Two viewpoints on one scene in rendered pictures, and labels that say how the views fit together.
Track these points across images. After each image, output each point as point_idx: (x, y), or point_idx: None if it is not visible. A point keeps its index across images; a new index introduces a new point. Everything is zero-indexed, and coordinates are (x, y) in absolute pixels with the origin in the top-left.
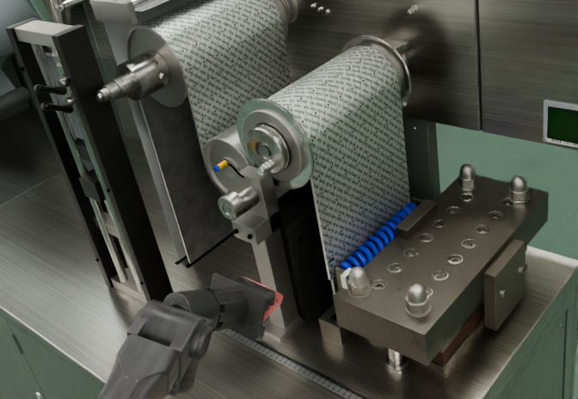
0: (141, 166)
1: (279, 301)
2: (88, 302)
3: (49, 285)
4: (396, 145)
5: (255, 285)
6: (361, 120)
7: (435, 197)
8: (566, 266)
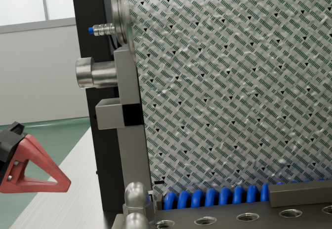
0: None
1: (62, 187)
2: (89, 186)
3: (93, 169)
4: (326, 80)
5: (11, 137)
6: (245, 11)
7: None
8: None
